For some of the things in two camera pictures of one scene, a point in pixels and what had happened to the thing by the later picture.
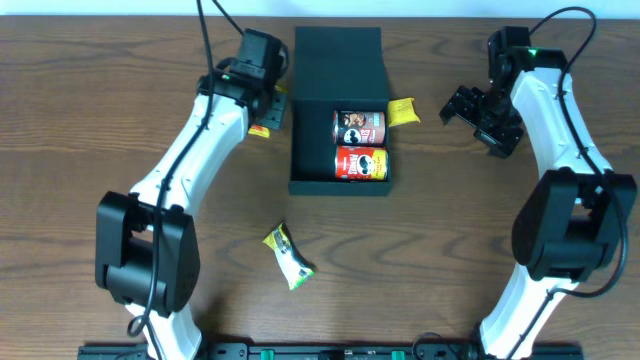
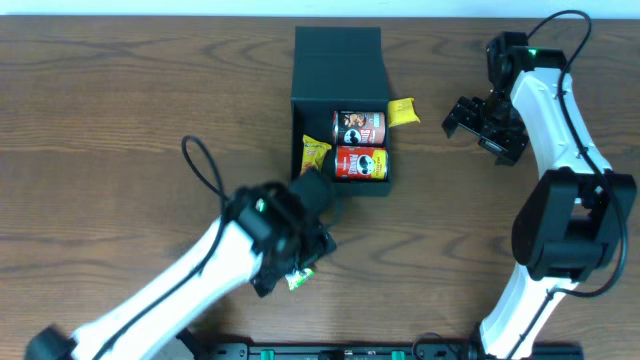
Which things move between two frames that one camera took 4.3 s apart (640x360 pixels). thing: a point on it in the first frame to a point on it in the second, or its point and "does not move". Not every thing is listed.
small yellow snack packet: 401,111 does not move
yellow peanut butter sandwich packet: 262,130 to 314,154
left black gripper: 275,111 to 310,251
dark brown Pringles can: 359,128 does not move
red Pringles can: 356,163 does not move
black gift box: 335,68 does not move
